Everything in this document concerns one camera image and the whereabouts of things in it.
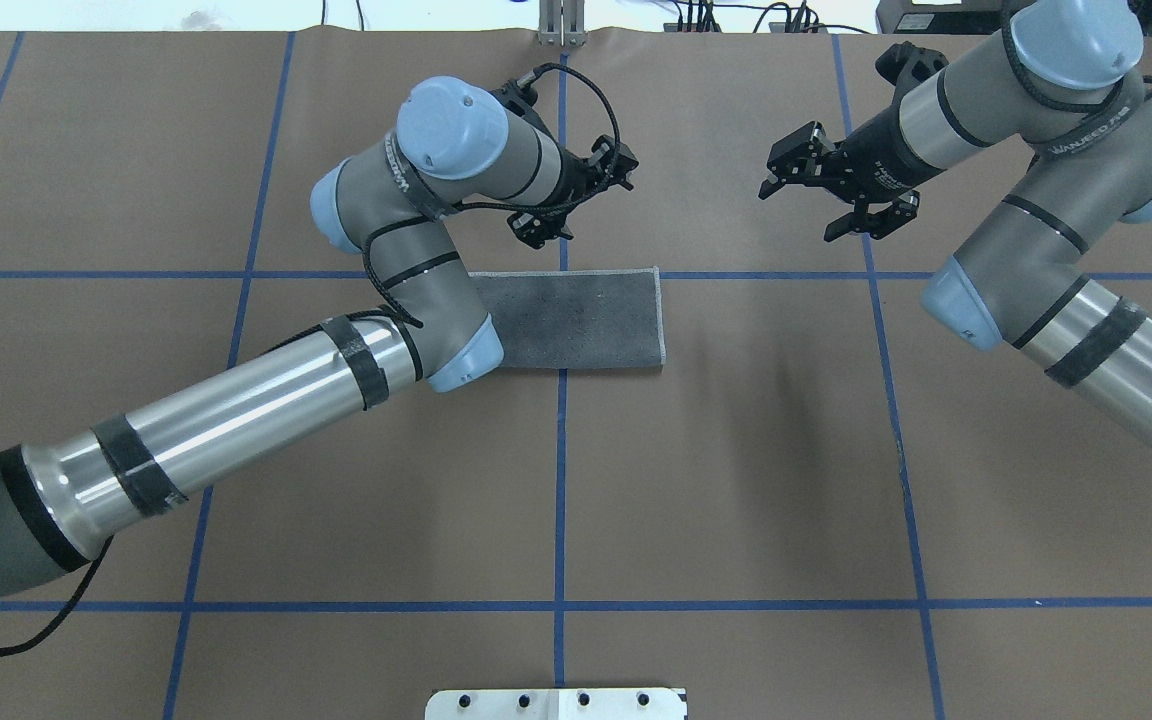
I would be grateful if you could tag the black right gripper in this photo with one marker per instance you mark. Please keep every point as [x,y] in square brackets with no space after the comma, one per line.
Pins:
[874,161]

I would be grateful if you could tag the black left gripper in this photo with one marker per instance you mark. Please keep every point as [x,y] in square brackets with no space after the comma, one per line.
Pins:
[570,178]

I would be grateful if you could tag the pink and grey towel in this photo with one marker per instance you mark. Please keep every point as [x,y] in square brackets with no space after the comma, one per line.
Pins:
[586,320]

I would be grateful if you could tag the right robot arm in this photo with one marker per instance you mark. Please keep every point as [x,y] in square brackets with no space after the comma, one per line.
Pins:
[1063,76]

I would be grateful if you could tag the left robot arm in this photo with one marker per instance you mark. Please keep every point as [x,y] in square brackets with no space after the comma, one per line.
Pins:
[455,147]

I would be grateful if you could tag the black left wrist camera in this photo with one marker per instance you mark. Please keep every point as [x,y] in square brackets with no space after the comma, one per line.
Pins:
[519,97]

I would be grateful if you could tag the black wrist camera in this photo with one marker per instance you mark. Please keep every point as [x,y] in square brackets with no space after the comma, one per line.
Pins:
[519,97]
[906,66]

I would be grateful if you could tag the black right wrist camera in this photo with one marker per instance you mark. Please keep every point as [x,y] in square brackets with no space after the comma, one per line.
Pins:
[906,66]

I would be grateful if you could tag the aluminium bracket at edge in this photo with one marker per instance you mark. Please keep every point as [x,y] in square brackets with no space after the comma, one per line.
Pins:
[562,23]

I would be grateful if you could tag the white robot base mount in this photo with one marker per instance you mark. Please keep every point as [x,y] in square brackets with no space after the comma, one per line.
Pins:
[559,703]

